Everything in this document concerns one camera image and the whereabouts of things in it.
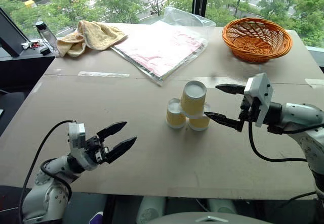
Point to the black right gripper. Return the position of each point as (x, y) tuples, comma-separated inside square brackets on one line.
[(249, 107)]

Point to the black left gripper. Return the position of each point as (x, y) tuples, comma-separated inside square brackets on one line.
[(95, 150)]

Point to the yellow paper cup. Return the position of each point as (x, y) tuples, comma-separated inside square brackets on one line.
[(200, 123), (193, 101), (174, 116)]

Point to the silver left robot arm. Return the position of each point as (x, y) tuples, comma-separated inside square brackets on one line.
[(48, 198)]

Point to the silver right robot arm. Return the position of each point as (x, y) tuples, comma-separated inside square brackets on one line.
[(303, 117)]

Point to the orange woven basket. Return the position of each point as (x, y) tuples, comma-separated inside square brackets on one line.
[(255, 45)]

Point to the clear tape strip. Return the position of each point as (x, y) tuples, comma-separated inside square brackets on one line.
[(103, 74)]

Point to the white rounded shape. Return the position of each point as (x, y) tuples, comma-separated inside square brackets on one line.
[(221, 206), (150, 210)]

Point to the beige tape piece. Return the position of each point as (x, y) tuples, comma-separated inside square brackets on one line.
[(315, 82)]

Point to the pink sheets in clear sleeve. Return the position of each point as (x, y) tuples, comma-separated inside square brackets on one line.
[(157, 52)]

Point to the crumpled clear plastic bag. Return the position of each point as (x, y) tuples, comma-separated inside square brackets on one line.
[(187, 19)]

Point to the yellow terry towel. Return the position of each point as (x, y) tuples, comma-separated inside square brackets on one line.
[(97, 35)]

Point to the small black round object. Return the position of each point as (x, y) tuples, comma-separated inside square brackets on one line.
[(45, 51)]

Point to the black side cabinet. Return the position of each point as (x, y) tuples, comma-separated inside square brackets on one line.
[(22, 67)]

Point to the clear bottle with black cap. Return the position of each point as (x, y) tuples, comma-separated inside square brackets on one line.
[(48, 35)]

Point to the bunch of keys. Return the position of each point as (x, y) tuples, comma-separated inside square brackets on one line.
[(31, 45)]

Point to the black monitor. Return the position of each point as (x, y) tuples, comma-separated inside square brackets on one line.
[(10, 35)]

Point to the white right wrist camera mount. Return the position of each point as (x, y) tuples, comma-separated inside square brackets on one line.
[(262, 92)]

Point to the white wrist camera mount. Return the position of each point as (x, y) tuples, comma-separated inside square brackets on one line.
[(262, 92), (77, 138)]

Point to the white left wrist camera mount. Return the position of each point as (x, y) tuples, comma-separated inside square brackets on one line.
[(77, 138)]

